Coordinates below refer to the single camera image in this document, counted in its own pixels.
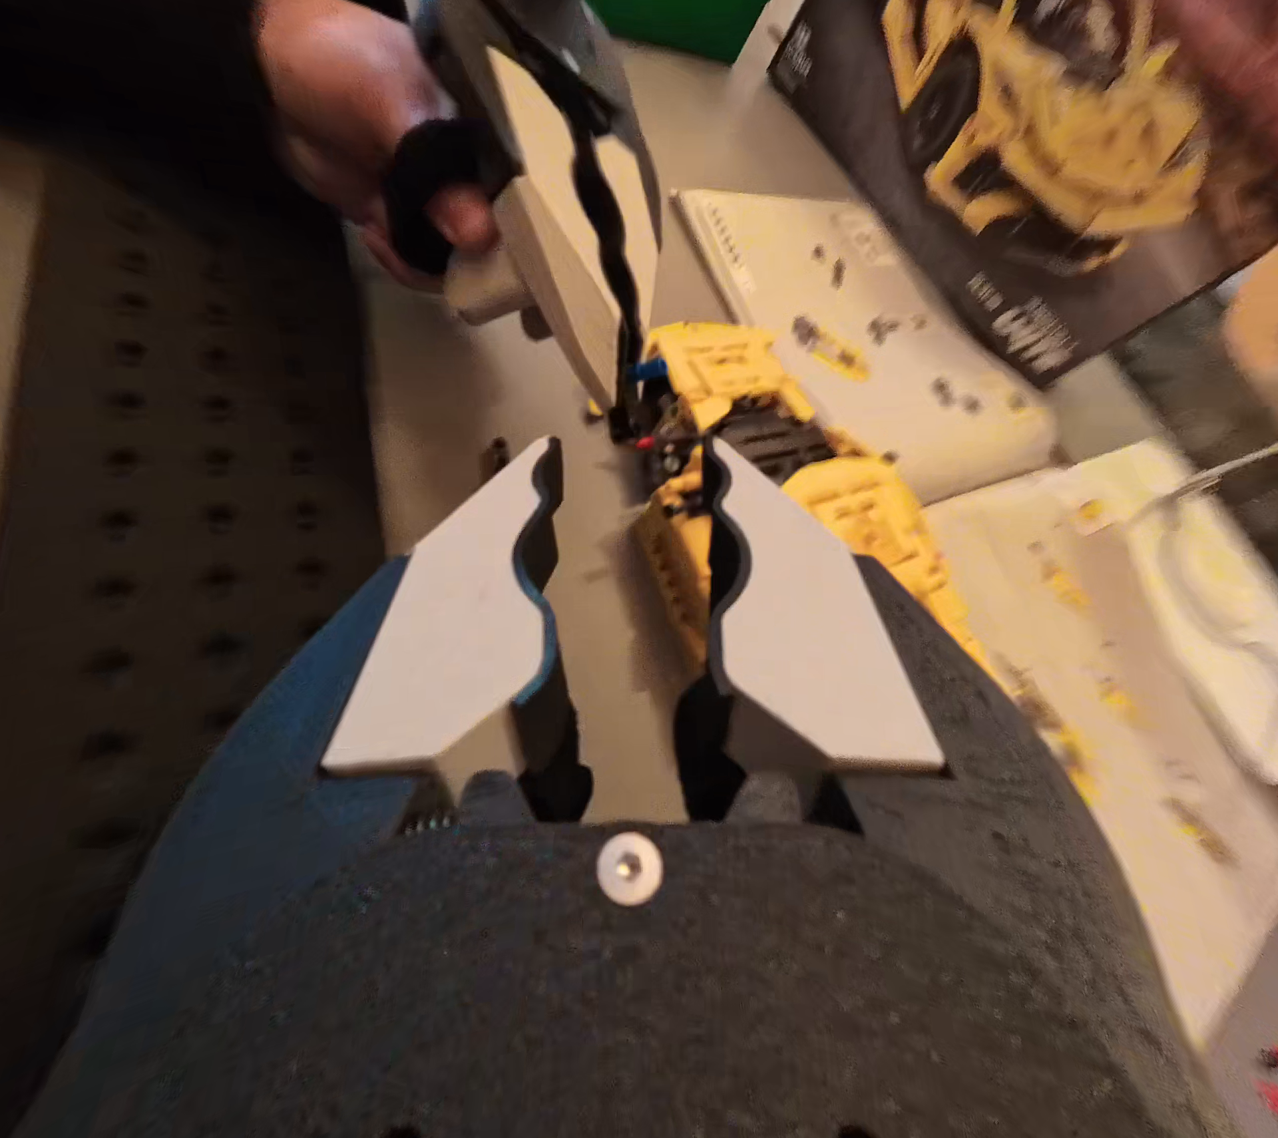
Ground yellow toy brick car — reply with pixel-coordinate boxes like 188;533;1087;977
584;321;1000;691

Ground grey desk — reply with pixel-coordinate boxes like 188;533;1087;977
0;0;1278;1138

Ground dark perforated foam pad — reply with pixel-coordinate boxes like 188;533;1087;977
0;129;387;1060

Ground instruction booklet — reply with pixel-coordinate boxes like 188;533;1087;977
671;189;1278;1050

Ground person's left hand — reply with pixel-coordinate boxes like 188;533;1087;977
252;0;504;293

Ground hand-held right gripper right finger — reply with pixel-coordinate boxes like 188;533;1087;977
675;437;948;823

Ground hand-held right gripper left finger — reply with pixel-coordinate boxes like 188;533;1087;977
320;437;593;823

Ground dark grey brick beam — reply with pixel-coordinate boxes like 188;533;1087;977
608;340;646;446

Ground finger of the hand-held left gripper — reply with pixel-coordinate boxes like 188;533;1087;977
488;46;633;412
596;121;666;336

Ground toy car set box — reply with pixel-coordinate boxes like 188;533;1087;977
767;0;1278;389

